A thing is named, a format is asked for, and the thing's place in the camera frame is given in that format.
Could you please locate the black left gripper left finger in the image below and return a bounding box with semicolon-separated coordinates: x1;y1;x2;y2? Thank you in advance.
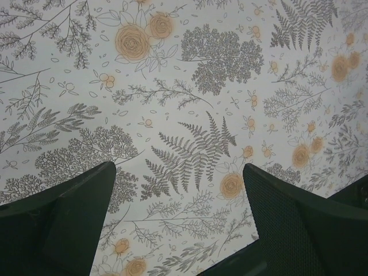
1;162;116;275

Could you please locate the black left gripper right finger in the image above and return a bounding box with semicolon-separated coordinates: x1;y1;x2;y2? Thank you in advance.
243;164;367;275

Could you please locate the floral patterned table mat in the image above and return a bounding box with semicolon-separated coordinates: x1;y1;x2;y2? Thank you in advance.
1;1;367;275

